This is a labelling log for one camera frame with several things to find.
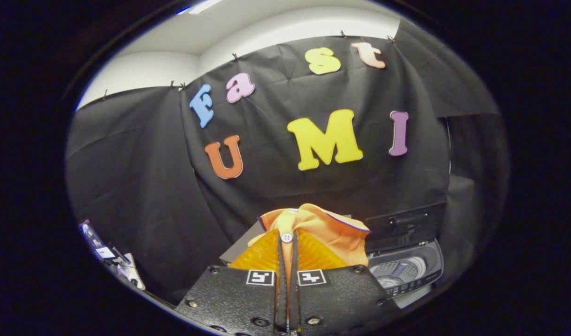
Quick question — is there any black backdrop cloth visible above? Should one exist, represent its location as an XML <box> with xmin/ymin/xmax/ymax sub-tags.
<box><xmin>65</xmin><ymin>19</ymin><xmax>510</xmax><ymax>304</ymax></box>

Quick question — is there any dark washing machine lid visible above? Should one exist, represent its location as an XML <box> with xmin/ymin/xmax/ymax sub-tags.
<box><xmin>364</xmin><ymin>202</ymin><xmax>447</xmax><ymax>252</ymax></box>

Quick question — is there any white and blue equipment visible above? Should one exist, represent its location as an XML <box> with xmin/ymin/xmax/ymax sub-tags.
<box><xmin>78</xmin><ymin>219</ymin><xmax>146</xmax><ymax>291</ymax></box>

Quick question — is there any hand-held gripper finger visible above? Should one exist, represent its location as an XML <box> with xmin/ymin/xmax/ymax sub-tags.
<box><xmin>176</xmin><ymin>228</ymin><xmax>288</xmax><ymax>334</ymax></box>
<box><xmin>288</xmin><ymin>229</ymin><xmax>400</xmax><ymax>334</ymax></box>

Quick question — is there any orange shirt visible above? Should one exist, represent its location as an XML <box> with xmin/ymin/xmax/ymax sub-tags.
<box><xmin>247</xmin><ymin>203</ymin><xmax>371</xmax><ymax>280</ymax></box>

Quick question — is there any grey washing machine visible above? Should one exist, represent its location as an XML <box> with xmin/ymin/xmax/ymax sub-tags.
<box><xmin>367</xmin><ymin>238</ymin><xmax>445</xmax><ymax>309</ymax></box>

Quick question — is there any grey cabinet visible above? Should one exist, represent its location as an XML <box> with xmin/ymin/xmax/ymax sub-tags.
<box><xmin>219</xmin><ymin>215</ymin><xmax>354</xmax><ymax>264</ymax></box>

